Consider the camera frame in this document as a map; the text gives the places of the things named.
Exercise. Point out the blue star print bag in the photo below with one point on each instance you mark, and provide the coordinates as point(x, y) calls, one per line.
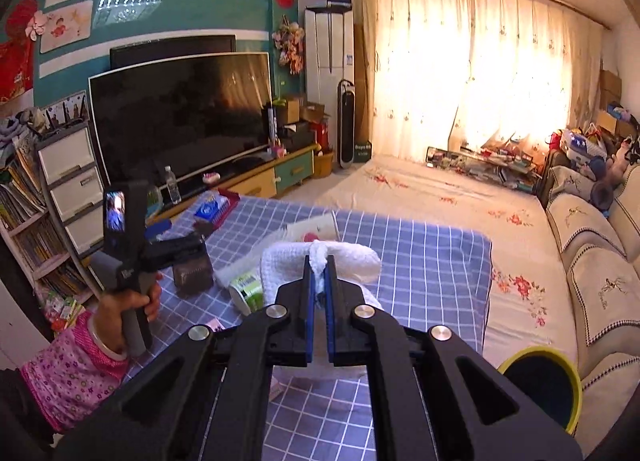
point(582, 146)

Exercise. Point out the small pink white case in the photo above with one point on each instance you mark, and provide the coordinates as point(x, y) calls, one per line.
point(211, 178)

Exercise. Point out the white towel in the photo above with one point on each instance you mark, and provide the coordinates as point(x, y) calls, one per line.
point(350, 261)

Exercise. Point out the white plastic drawer unit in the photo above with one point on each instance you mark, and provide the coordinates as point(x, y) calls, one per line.
point(70, 181)

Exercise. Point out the yellow teal television cabinet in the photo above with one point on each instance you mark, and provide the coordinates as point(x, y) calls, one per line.
point(290, 168)

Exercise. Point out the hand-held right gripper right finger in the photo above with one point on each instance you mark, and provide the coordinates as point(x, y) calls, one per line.
point(331, 321)

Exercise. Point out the cream embroidered curtain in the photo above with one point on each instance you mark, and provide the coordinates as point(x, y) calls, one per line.
point(475, 71)

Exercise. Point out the clear water bottle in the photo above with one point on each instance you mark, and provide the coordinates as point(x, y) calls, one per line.
point(172, 186)

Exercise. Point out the beige embroidered sofa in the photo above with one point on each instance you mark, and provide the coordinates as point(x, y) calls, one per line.
point(600, 281)

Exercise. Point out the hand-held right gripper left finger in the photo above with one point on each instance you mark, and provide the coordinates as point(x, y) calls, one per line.
point(311, 321)

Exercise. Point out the flat red box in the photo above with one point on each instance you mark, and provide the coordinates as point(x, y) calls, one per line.
point(227, 211)

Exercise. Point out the white paper cup pink print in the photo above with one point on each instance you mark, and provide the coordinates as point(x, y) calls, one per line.
point(310, 227)

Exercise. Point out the blue checkered tablecloth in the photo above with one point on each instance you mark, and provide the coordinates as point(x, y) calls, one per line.
point(425, 266)

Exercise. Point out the cluttered low glass table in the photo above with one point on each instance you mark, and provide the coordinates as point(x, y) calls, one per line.
point(485, 163)

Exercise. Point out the yellow rimmed black trash bin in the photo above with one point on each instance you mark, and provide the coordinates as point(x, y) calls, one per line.
point(540, 391)

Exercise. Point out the large curved television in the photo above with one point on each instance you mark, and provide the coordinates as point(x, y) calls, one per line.
point(180, 116)

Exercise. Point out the hanging artificial flower decoration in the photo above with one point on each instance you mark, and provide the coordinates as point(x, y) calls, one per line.
point(289, 43)

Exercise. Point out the yellow waste basket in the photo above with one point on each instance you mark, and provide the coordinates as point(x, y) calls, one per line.
point(323, 165)

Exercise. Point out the blue tissue pack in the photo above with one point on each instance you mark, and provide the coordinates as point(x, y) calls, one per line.
point(210, 208)

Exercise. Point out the stack of corner cardboard boxes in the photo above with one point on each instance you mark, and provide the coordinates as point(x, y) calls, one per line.
point(612, 96)

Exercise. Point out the person's left forearm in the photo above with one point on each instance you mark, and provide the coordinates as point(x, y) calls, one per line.
point(70, 381)

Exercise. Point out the white standing air conditioner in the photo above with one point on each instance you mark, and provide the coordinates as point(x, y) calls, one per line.
point(327, 51)

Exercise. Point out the green cardboard box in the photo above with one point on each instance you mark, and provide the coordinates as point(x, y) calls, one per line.
point(363, 152)

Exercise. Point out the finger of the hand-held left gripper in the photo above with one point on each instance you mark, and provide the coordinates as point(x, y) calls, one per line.
point(160, 227)
point(180, 248)

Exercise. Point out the clear glass container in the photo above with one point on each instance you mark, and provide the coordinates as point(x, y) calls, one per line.
point(155, 201)

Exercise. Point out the red wall hanging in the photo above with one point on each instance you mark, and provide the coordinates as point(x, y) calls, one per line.
point(17, 51)

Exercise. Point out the black tower fan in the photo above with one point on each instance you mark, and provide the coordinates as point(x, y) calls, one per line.
point(346, 121)

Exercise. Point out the person's left hand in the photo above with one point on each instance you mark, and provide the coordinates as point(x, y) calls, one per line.
point(112, 321)

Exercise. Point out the brown plastic food tray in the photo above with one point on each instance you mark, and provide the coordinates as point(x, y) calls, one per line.
point(192, 278)

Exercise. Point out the cream floral floor mat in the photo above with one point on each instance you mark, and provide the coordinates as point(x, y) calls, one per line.
point(450, 191)

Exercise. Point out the open brown cardboard box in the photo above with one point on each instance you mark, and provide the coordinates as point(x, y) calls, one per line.
point(312, 112)

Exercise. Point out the pink flower wall picture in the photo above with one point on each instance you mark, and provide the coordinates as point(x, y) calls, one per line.
point(65, 26)

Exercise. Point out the bookshelf with books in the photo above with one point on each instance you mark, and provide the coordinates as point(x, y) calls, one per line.
point(30, 241)

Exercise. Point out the pile of plush toys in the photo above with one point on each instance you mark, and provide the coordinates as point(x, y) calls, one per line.
point(602, 181)

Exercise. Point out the green label can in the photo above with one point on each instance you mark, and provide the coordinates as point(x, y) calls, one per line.
point(247, 291)

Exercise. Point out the tall black box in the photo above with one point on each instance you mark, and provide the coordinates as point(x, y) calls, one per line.
point(271, 121)

